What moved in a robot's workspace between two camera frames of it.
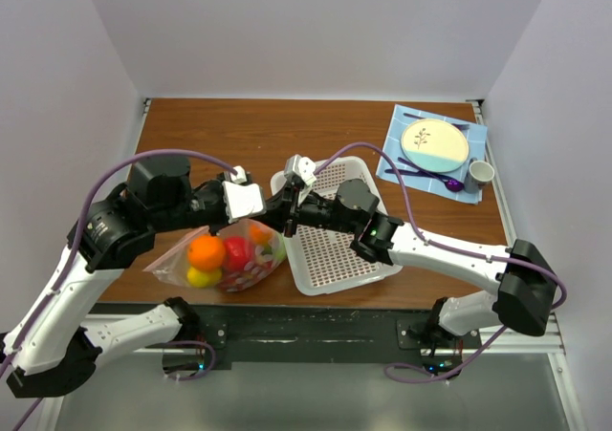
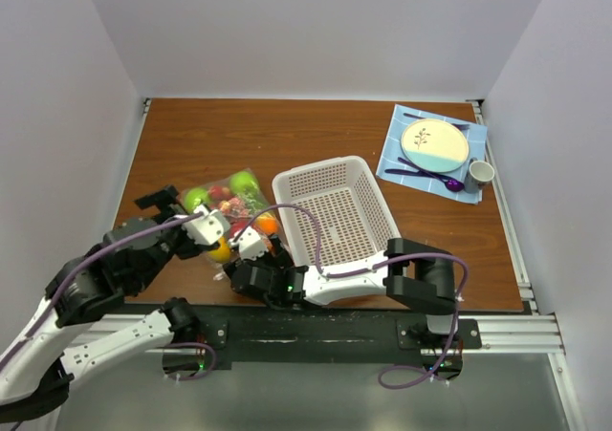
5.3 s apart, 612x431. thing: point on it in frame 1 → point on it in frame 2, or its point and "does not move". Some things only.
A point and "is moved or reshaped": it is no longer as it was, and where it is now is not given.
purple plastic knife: [464, 127] does not move
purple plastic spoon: [451, 184] does not move
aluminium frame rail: [547, 342] does not move
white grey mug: [479, 172] does not move
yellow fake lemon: [204, 278] → [221, 254]
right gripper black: [291, 200] → [280, 263]
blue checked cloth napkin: [449, 183] does not move
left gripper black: [217, 183] → [166, 199]
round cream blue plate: [435, 145] does not move
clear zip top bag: [232, 261] is moved or reshaped
